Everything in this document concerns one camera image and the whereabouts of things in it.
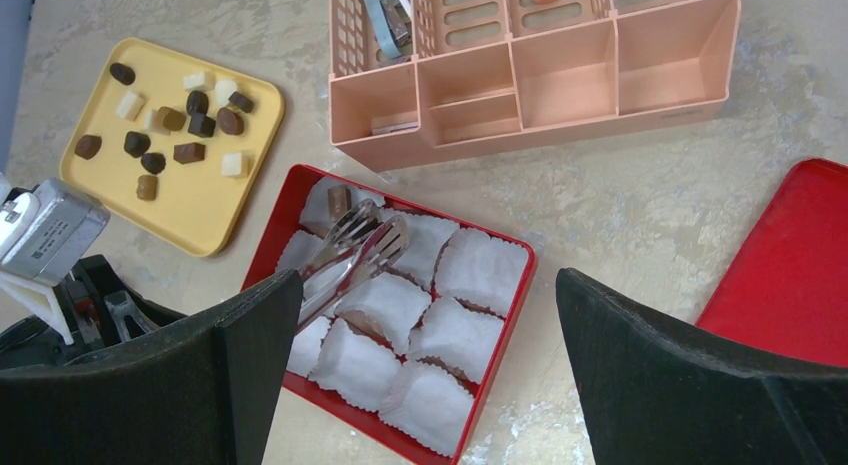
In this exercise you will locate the yellow tray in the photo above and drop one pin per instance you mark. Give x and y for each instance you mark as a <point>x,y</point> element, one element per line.
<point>196,208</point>

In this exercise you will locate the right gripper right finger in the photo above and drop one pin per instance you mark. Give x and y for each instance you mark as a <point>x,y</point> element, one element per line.
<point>656,390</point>

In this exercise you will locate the metal tongs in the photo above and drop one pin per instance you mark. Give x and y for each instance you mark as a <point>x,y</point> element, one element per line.
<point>367,246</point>

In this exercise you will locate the stapler in organizer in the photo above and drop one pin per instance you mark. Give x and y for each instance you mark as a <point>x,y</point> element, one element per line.
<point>392,27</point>

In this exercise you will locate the small dark chocolate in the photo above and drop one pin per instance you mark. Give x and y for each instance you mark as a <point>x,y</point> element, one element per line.
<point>153,163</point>

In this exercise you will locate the white square chocolate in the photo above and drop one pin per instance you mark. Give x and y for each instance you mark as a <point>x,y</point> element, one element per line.
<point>237,164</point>

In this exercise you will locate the peach desk organizer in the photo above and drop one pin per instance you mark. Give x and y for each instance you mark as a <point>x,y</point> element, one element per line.
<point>481,77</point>

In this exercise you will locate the brown rectangular chocolate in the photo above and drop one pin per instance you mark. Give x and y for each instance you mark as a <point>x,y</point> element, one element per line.
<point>338,201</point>

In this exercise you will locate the red chocolate box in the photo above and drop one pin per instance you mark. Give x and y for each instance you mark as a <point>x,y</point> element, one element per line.
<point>409,357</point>

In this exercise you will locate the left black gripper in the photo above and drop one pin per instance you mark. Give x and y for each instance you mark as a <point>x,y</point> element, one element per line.
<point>90,309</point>

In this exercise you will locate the oval dark chocolate top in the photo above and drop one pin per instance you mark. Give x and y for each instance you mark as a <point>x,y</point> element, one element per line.
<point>122,73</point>

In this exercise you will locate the red box lid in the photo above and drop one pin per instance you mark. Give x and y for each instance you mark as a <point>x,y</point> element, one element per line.
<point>785,291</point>

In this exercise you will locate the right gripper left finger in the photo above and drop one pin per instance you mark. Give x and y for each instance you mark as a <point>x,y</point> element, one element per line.
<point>201,390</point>

